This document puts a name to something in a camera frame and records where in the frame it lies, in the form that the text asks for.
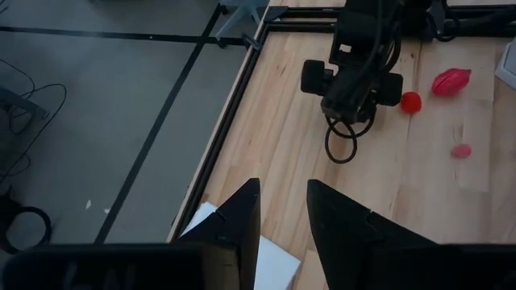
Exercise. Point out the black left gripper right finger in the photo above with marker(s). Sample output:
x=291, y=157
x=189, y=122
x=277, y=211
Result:
x=354, y=249

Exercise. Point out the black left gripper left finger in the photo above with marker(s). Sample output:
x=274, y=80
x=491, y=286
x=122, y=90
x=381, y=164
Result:
x=225, y=249

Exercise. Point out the red round tomato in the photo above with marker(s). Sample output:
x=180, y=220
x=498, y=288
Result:
x=410, y=102

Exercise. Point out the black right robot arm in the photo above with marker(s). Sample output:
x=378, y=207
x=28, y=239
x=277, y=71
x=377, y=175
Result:
x=354, y=88

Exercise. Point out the pink veined produce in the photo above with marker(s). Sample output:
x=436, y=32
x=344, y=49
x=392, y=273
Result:
x=460, y=151

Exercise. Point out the red ribbed produce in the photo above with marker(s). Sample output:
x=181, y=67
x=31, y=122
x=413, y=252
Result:
x=450, y=81

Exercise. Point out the white container lid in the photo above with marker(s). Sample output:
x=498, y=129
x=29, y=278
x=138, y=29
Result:
x=278, y=266

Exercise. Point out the white rectangular object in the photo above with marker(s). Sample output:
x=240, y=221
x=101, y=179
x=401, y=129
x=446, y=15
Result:
x=508, y=64

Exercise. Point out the black aluminium table frame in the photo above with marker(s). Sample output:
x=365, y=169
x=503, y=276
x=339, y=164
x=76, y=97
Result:
x=298, y=25

